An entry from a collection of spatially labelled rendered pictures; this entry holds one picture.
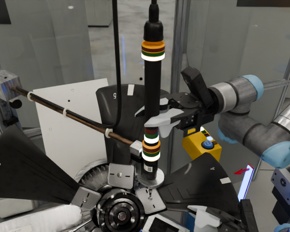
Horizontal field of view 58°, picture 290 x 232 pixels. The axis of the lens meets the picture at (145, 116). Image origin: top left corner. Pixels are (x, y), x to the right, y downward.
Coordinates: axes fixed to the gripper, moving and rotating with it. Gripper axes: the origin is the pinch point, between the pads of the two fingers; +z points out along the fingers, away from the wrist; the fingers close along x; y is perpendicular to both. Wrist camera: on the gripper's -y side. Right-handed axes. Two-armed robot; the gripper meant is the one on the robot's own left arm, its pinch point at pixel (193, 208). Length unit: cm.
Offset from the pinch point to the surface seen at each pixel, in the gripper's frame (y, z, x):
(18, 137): 18.3, 37.8, -25.0
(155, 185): 5.2, 8.6, -10.7
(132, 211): 11.9, 11.6, -5.9
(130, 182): 6.0, 15.8, -8.1
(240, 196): -21.7, -9.2, 16.1
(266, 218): -94, -27, 129
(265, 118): -127, -3, 61
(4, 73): -2, 75, -22
